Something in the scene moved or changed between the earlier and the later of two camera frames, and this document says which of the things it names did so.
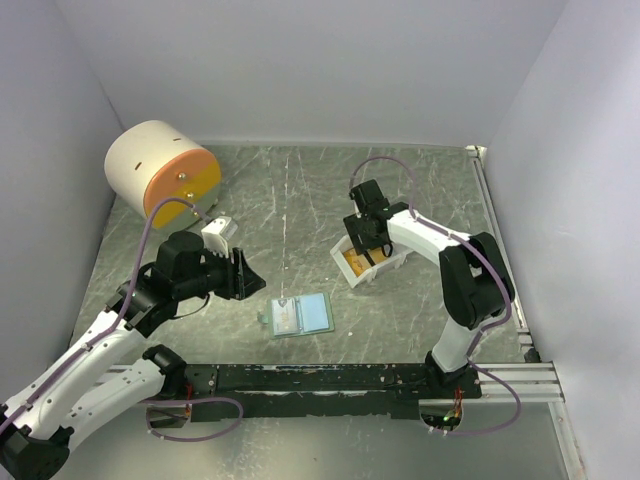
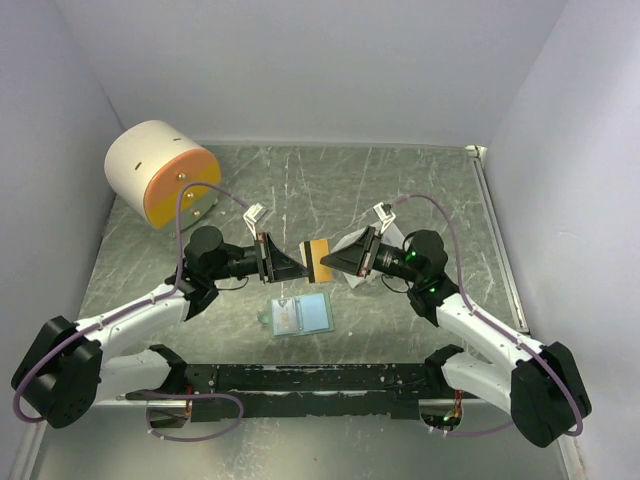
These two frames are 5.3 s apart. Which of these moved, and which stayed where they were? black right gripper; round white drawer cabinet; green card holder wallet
Moved: black right gripper
Stayed: round white drawer cabinet; green card holder wallet
